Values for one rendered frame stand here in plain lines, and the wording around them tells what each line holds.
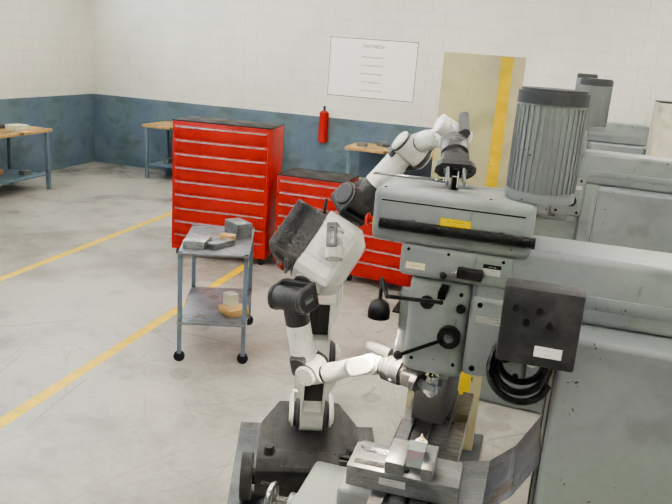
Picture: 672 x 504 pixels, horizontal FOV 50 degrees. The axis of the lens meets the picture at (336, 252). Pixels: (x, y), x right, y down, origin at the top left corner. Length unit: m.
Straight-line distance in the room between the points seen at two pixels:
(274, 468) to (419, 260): 1.30
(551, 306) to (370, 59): 9.80
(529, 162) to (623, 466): 0.89
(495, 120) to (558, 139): 1.83
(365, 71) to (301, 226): 9.03
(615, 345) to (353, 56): 9.82
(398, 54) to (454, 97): 7.51
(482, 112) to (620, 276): 1.95
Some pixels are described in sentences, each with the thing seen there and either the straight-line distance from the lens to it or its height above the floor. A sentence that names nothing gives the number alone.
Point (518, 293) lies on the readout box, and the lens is 1.90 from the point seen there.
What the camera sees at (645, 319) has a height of 1.61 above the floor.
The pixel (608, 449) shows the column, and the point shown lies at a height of 1.25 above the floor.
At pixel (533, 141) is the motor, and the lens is 2.11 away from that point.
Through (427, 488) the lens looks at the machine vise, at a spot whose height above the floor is 1.01.
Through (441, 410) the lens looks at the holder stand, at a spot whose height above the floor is 1.02.
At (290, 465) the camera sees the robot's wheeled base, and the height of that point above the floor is 0.59.
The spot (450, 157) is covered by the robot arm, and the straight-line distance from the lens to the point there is 2.26.
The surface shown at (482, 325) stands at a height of 1.51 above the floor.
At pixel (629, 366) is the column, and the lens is 2.12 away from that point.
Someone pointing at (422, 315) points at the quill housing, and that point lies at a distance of 2.24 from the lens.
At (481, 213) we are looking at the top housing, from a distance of 2.10.
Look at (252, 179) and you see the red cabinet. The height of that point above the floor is 0.92.
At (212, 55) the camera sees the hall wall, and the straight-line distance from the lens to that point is 12.45.
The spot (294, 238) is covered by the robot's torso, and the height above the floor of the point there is 1.61.
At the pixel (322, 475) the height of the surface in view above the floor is 0.76.
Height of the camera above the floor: 2.28
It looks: 16 degrees down
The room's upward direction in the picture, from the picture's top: 4 degrees clockwise
